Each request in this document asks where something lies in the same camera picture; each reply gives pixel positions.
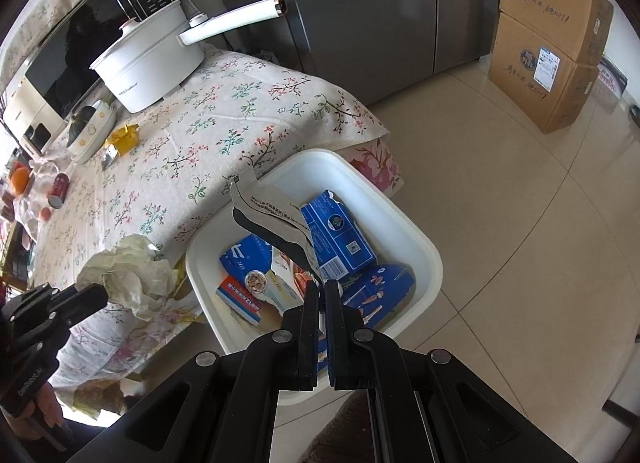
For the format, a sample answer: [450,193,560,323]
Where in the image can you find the black and white microwave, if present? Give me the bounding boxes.
[22,0,177,124]

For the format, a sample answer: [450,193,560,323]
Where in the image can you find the person's left hand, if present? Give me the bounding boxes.
[31,382,66,431]

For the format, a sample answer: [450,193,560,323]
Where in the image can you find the blue and white box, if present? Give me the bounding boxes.
[220,238,276,294]

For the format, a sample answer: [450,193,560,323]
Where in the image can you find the white plastic bin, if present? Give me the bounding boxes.
[185,149,444,408]

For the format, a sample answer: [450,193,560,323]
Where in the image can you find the floral tablecloth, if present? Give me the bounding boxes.
[27,40,392,394]

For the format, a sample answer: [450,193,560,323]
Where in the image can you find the blue carton box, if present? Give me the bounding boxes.
[340,265,416,329]

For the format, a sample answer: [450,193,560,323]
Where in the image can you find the yellow crumpled wrapper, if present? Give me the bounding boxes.
[104,123,141,154]

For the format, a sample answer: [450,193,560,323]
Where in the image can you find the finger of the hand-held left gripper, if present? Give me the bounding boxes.
[52,283,110,330]

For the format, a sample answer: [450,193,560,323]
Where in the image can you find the white electric pot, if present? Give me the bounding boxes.
[89,0,287,114]

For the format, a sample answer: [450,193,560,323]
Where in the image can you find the white bowl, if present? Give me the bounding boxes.
[66,99,118,165]

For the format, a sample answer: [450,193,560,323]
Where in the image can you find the red and blue box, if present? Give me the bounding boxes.
[216,275,263,326]

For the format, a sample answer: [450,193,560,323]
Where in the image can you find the white paper towel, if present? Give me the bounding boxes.
[76,234,188,321]

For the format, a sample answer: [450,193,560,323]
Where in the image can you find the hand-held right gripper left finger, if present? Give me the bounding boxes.
[65,281,321,463]

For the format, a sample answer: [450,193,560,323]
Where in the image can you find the grey refrigerator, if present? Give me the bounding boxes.
[195,0,503,106]

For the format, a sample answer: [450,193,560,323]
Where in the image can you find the large mandarin orange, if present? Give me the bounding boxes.
[10,166,32,194]

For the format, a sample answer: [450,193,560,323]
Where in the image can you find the torn grey printed wrapper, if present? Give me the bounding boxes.
[229,166,326,294]

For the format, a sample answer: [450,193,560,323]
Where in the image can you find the white air fryer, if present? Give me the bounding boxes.
[4,93,56,156]

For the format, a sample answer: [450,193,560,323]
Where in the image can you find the red soda can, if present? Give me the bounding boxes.
[46,172,70,208]

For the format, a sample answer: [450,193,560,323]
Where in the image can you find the blue milk carton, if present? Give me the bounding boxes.
[300,190,378,284]

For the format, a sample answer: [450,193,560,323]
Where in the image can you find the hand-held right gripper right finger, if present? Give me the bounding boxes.
[325,281,576,463]

